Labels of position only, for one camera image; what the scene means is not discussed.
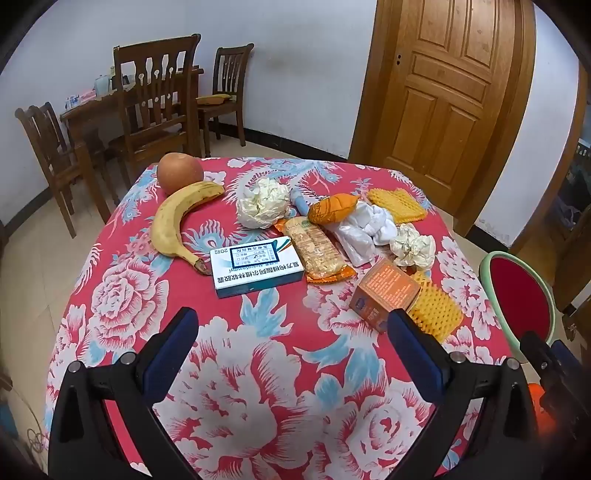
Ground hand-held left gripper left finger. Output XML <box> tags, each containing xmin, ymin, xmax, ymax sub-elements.
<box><xmin>48</xmin><ymin>307</ymin><xmax>199</xmax><ymax>480</ymax></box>

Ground clear biscuit packet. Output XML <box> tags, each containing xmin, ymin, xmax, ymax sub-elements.
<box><xmin>274</xmin><ymin>217</ymin><xmax>358</xmax><ymax>283</ymax></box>

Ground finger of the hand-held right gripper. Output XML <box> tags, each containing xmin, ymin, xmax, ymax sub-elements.
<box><xmin>521</xmin><ymin>331</ymin><xmax>570</xmax><ymax>417</ymax></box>
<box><xmin>553</xmin><ymin>340</ymin><xmax>590</xmax><ymax>417</ymax></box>

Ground white and blue medicine box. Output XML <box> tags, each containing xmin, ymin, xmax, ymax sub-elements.
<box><xmin>209</xmin><ymin>235</ymin><xmax>305</xmax><ymax>299</ymax></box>

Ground reddish apple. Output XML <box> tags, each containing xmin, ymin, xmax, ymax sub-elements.
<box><xmin>157</xmin><ymin>152</ymin><xmax>205</xmax><ymax>196</ymax></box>

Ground white crumpled plastic bag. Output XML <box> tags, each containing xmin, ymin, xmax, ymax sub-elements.
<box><xmin>355</xmin><ymin>202</ymin><xmax>399</xmax><ymax>246</ymax></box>

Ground red stool with green rim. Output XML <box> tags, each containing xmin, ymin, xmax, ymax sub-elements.
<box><xmin>479</xmin><ymin>251</ymin><xmax>556</xmax><ymax>347</ymax></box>

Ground small crumpled white tissue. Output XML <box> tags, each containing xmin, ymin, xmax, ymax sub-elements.
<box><xmin>390</xmin><ymin>223</ymin><xmax>437</xmax><ymax>271</ymax></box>

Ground wooden dining table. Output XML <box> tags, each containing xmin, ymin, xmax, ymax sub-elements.
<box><xmin>60</xmin><ymin>67</ymin><xmax>205</xmax><ymax>153</ymax></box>

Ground crushed clear plastic bottle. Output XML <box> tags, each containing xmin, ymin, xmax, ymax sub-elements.
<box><xmin>331</xmin><ymin>217</ymin><xmax>377</xmax><ymax>267</ymax></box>

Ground wooden chair with cushion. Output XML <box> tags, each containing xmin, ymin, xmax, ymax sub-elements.
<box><xmin>196</xmin><ymin>43</ymin><xmax>256</xmax><ymax>147</ymax></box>

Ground yellow banana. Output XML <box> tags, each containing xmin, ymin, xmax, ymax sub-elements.
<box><xmin>151</xmin><ymin>181</ymin><xmax>226</xmax><ymax>277</ymax></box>

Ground yellow foam fruit net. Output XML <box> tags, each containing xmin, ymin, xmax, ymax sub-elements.
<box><xmin>367</xmin><ymin>187</ymin><xmax>428</xmax><ymax>225</ymax></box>
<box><xmin>406</xmin><ymin>270</ymin><xmax>463</xmax><ymax>344</ymax></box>

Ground light blue plastic item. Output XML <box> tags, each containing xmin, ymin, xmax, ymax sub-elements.
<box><xmin>290</xmin><ymin>187</ymin><xmax>315</xmax><ymax>217</ymax></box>

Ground wooden door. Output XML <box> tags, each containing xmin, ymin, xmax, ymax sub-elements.
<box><xmin>369</xmin><ymin>0</ymin><xmax>520</xmax><ymax>210</ymax></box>
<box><xmin>348</xmin><ymin>0</ymin><xmax>539</xmax><ymax>222</ymax></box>

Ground large wooden dining chair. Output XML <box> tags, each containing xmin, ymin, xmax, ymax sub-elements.
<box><xmin>108</xmin><ymin>33</ymin><xmax>206</xmax><ymax>185</ymax></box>

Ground wooden doorway frame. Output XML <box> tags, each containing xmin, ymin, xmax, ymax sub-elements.
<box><xmin>551</xmin><ymin>60</ymin><xmax>589</xmax><ymax>315</ymax></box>

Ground orange cardboard box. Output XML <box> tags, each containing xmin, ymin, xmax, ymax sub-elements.
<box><xmin>348</xmin><ymin>258</ymin><xmax>422</xmax><ymax>334</ymax></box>

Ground orange plastic container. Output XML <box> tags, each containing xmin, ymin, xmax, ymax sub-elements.
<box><xmin>529</xmin><ymin>383</ymin><xmax>555</xmax><ymax>437</ymax></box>

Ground yellow seat cushion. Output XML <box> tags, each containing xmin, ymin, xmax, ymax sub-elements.
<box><xmin>196</xmin><ymin>93</ymin><xmax>234</xmax><ymax>108</ymax></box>

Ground white and blue packets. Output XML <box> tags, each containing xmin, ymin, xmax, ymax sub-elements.
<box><xmin>65</xmin><ymin>90</ymin><xmax>98</xmax><ymax>110</ymax></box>

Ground large crumpled white paper ball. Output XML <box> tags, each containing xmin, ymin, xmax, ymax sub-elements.
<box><xmin>236</xmin><ymin>178</ymin><xmax>293</xmax><ymax>230</ymax></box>

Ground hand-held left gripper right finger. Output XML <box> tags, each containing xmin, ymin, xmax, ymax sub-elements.
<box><xmin>387</xmin><ymin>309</ymin><xmax>555</xmax><ymax>480</ymax></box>

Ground red floral tablecloth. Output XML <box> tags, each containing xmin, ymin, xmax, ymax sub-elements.
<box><xmin>44</xmin><ymin>157</ymin><xmax>532</xmax><ymax>480</ymax></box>

